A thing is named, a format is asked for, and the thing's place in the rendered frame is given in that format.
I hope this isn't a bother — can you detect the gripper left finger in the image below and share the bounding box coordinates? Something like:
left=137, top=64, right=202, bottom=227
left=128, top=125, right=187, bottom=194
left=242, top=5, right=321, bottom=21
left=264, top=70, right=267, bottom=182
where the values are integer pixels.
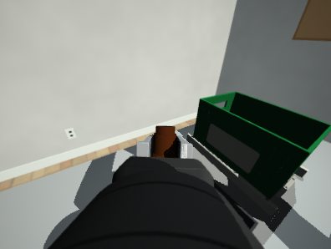
left=136, top=135, right=154, bottom=157

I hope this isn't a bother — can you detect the dark grey rectangular tray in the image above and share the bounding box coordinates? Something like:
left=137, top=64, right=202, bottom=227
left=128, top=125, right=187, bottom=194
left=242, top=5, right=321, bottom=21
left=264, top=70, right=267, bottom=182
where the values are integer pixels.
left=214, top=182, right=258, bottom=232

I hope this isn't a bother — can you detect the dark green crate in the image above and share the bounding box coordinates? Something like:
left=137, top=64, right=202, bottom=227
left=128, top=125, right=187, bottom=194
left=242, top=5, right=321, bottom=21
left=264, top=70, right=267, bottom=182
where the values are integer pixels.
left=193, top=91, right=331, bottom=200

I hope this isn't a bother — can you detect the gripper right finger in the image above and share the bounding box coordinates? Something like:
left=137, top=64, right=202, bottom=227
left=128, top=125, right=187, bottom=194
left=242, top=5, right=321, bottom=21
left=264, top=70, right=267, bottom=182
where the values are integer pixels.
left=176, top=135, right=193, bottom=159

